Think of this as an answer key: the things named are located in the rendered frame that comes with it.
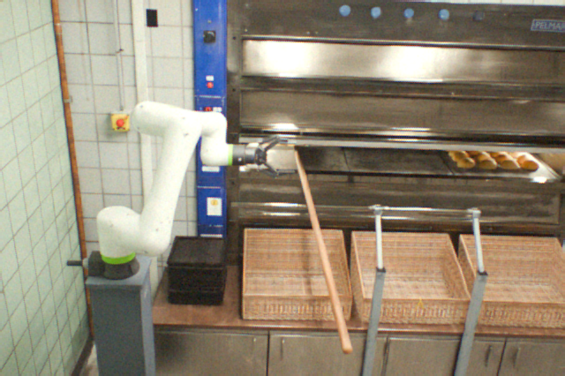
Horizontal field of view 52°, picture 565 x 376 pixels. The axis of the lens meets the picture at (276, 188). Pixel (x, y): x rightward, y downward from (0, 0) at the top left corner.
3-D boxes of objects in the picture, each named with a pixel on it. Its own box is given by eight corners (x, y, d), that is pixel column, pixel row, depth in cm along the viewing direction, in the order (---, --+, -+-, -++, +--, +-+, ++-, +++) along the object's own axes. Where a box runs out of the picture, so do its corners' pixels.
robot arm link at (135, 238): (148, 260, 195) (193, 109, 196) (112, 247, 202) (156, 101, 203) (170, 262, 206) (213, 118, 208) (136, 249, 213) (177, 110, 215)
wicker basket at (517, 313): (449, 274, 339) (457, 232, 328) (546, 277, 341) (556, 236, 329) (476, 327, 295) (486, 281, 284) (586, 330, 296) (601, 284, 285)
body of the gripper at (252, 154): (246, 143, 253) (267, 144, 253) (245, 161, 256) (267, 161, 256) (245, 149, 246) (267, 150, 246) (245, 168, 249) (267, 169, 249)
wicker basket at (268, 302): (242, 268, 336) (243, 227, 325) (338, 270, 339) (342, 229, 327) (240, 320, 292) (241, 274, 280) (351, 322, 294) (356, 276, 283)
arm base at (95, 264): (63, 279, 211) (61, 265, 209) (75, 257, 225) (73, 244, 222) (135, 280, 212) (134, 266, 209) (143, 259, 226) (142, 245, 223)
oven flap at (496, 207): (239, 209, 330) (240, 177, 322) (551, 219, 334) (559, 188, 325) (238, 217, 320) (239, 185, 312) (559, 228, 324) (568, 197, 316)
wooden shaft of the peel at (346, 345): (352, 356, 184) (353, 348, 183) (342, 356, 184) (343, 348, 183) (299, 155, 339) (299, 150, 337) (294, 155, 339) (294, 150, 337)
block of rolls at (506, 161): (432, 134, 385) (433, 126, 382) (503, 136, 386) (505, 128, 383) (458, 169, 329) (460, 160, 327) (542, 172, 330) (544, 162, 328)
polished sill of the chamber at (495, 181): (239, 174, 321) (239, 167, 319) (561, 184, 324) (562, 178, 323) (238, 178, 315) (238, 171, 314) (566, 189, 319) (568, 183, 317)
